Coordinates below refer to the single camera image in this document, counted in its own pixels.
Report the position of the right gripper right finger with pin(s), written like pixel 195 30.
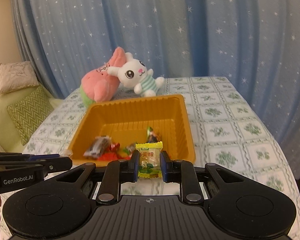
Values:
pixel 181 172

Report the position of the white bunny plush toy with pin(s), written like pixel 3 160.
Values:
pixel 134 74

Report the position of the blue star-pattern curtain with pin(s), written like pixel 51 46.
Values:
pixel 254 43

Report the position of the beige embroidered cushion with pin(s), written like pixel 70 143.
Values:
pixel 16 76

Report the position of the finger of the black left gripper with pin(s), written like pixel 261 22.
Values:
pixel 49 165
pixel 9 157

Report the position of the red double-happiness snack packet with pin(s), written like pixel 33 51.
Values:
pixel 114 152

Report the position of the orange plastic tray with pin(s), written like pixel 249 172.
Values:
pixel 126 121

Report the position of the light green sofa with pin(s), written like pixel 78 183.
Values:
pixel 10 139

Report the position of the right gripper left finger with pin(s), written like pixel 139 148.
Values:
pixel 113 175

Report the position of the dark red foil candy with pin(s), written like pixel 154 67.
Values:
pixel 98 147

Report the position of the green zigzag cushion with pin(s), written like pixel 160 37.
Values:
pixel 28 113

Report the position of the yellow green candy packet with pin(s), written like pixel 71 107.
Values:
pixel 149 160

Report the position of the floral green white tablecloth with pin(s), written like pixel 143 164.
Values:
pixel 224 128

